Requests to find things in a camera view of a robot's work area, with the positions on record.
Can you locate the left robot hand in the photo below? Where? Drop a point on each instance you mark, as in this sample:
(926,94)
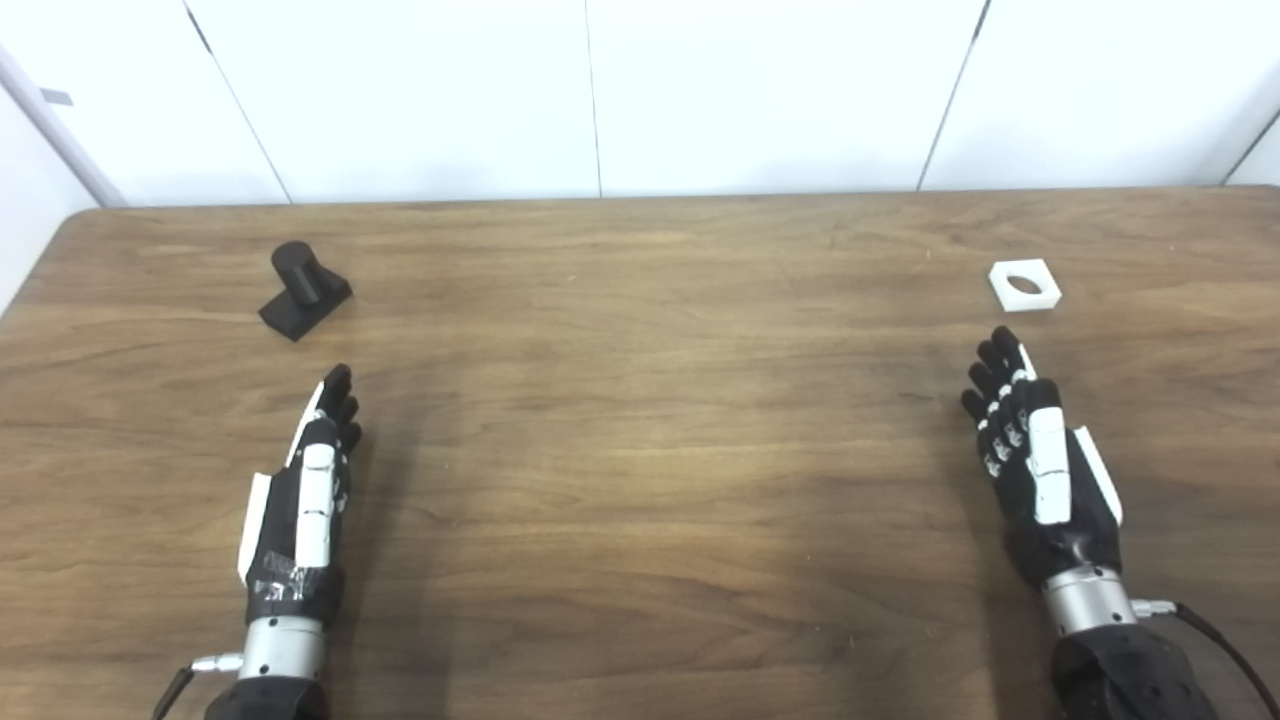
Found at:
(315,500)

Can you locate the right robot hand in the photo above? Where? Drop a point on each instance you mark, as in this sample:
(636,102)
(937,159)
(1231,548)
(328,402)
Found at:
(1048,470)

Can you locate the white square piece with hole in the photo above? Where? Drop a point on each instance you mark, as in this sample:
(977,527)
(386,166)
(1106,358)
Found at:
(1045,295)

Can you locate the black peg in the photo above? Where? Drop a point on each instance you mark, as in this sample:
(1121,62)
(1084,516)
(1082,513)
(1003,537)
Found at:
(300,285)

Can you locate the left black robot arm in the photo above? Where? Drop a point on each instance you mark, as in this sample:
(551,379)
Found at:
(280,650)

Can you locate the grey tape tag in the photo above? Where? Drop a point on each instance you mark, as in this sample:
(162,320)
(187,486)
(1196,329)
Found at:
(56,97)

